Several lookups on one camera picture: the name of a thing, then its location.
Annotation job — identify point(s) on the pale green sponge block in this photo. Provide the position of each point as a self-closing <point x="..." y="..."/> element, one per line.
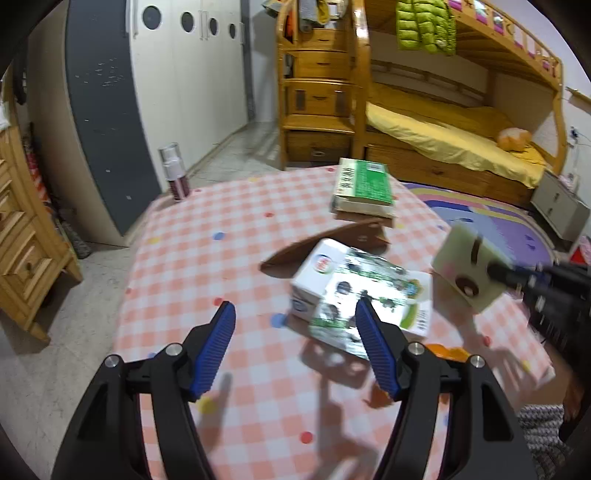
<point x="457" y="258"/>

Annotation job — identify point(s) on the pile of clothes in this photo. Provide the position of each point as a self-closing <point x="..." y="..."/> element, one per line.
<point x="307" y="16"/>

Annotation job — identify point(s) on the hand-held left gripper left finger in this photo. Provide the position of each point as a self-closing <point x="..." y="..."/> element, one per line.
<point x="214" y="350"/>

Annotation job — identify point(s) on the person's right leg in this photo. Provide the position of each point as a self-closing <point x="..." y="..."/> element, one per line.
<point x="540" y="438"/>

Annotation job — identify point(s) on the pink checkered tablecloth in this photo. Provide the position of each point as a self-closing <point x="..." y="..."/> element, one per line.
<point x="207" y="258"/>

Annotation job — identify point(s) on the grey nightstand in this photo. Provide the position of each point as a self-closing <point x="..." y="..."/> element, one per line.
<point x="554" y="207"/>

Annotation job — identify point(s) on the green puffer jacket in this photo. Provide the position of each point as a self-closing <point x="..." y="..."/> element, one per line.
<point x="425" y="27"/>

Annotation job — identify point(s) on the wooden cabinet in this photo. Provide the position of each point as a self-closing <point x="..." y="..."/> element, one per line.
<point x="23" y="258"/>

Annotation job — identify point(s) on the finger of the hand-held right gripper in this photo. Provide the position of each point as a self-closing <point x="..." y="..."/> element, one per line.
<point x="508" y="273"/>

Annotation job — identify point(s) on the white green milk carton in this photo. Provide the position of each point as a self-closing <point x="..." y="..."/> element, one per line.
<point x="332" y="277"/>

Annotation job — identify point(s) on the wooden stair drawer unit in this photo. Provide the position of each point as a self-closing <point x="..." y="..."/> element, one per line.
<point x="318" y="97"/>

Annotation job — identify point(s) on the dark patterned fabric bundle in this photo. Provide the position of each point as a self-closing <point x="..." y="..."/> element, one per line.
<point x="76" y="240"/>

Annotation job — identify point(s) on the white and grey wardrobe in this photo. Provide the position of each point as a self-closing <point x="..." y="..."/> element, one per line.
<point x="184" y="92"/>

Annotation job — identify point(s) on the brown curved cardboard piece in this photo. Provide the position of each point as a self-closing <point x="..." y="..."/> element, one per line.
<point x="295" y="256"/>

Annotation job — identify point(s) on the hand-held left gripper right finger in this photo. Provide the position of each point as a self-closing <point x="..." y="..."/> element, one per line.
<point x="376" y="350"/>

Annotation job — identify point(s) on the green and beige box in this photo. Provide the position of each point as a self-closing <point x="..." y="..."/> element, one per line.
<point x="364" y="184"/>

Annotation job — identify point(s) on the wooden bunk bed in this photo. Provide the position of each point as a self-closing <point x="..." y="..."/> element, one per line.
<point x="508" y="60"/>

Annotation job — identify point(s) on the black hanging bag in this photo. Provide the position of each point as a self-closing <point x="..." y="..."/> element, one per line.
<point x="19" y="90"/>

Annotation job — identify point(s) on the rainbow oval rug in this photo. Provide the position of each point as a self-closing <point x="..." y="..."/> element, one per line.
<point x="508" y="226"/>

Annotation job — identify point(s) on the red container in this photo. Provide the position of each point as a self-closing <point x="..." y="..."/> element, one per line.
<point x="582" y="251"/>

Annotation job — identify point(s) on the orange plush toy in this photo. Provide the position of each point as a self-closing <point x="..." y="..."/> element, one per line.
<point x="513" y="138"/>

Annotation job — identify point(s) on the wall socket with plug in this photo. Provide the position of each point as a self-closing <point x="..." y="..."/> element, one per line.
<point x="574" y="134"/>

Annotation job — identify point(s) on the yellow bedsheet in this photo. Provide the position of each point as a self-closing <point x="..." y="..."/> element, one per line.
<point x="438" y="129"/>

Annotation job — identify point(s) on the brown cardboard sheet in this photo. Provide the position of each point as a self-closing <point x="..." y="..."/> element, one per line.
<point x="575" y="397"/>

